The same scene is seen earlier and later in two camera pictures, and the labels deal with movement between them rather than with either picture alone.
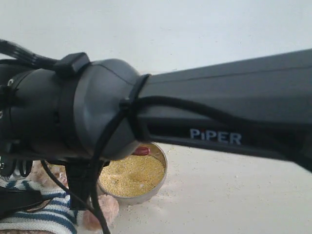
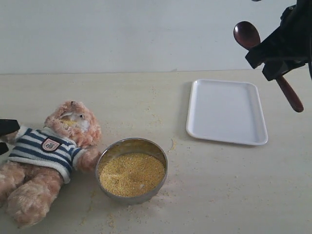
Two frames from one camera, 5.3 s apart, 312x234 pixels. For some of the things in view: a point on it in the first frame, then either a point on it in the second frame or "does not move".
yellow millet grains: x=132 y=175 does not move
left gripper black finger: x=14 y=200 → x=9 y=126
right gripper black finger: x=79 y=177 → x=289 y=47
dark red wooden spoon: x=142 y=150 → x=247 y=36
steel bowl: x=136 y=179 does not move
